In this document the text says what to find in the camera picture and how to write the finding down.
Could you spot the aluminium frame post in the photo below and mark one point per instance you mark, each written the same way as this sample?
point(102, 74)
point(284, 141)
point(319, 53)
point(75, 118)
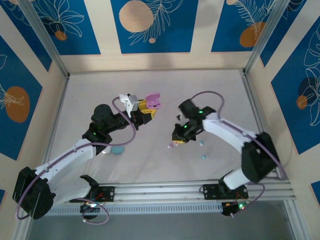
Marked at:
point(265, 37)
point(47, 40)

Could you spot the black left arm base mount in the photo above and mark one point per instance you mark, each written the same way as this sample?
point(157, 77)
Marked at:
point(107, 193)

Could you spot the controller board with led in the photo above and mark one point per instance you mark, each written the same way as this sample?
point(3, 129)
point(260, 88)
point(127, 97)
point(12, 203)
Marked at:
point(87, 208)
point(228, 208)

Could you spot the aluminium right frame post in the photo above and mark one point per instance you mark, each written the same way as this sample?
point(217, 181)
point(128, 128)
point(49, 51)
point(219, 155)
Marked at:
point(265, 37)

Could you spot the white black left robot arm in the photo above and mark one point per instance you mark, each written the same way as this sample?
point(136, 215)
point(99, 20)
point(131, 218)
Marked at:
point(70, 162)

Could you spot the aluminium right side rail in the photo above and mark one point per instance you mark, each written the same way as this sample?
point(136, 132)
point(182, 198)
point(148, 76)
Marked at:
point(252, 100)

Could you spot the pink earbud charging case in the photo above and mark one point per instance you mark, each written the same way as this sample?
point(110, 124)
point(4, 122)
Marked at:
point(153, 101)

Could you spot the aluminium left frame post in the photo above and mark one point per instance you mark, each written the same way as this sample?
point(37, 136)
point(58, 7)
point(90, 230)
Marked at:
point(47, 40)

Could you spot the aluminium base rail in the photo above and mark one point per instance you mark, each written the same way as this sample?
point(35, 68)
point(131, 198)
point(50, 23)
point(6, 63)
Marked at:
point(160, 191)

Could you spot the left controller board with LED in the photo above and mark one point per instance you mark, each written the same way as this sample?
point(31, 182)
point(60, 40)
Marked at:
point(87, 208)

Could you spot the white earbud charging case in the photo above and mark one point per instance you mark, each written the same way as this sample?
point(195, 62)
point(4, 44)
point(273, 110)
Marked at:
point(108, 151)

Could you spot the right controller board with LED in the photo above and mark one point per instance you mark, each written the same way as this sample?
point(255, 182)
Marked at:
point(228, 208)

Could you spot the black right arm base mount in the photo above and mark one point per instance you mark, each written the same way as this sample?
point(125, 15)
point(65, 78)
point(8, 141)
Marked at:
point(210, 192)

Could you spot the aluminium left side rail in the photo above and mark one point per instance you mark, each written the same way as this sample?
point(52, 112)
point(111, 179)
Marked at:
point(58, 110)

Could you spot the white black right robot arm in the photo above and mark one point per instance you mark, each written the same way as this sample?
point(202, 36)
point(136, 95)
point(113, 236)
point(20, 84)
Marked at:
point(225, 132)

